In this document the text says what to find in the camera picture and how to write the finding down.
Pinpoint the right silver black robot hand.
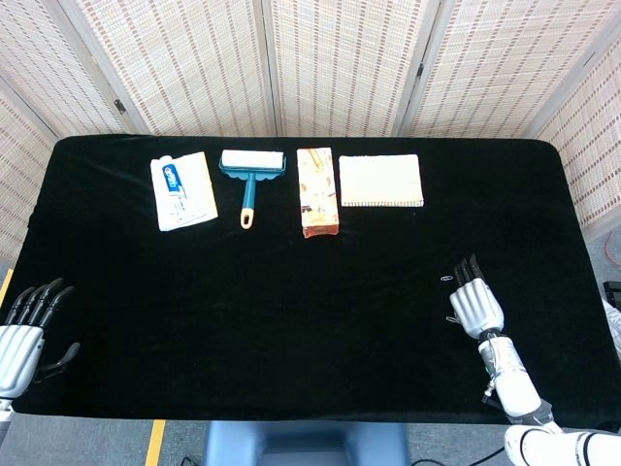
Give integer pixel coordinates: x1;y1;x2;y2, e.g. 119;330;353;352
448;253;507;340

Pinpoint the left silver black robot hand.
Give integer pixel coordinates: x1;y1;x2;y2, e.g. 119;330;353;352
0;277;82;398

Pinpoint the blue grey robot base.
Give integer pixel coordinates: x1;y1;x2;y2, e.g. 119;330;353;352
202;419;411;466

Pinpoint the yellow floor tape strip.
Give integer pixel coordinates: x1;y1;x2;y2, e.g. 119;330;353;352
0;267;15;308
145;419;168;466

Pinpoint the cream spiral notebook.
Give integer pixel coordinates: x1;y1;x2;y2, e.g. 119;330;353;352
338;153;425;210

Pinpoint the woven folding screen panel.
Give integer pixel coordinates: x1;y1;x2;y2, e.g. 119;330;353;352
395;0;621;140
0;82;59;266
531;33;621;239
57;0;278;138
261;0;442;138
0;0;147;140

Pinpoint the orange snack box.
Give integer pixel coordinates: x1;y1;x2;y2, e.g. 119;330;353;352
296;147;342;240

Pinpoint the white blue toothpaste tube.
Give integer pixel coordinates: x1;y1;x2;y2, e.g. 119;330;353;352
149;154;195;227

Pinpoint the black velvet tablecloth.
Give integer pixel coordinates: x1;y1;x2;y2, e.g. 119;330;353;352
0;134;615;427

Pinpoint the teal lint roller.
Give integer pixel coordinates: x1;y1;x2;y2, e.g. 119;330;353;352
217;149;288;230

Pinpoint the red floor cable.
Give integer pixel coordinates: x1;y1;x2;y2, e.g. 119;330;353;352
603;228;621;269

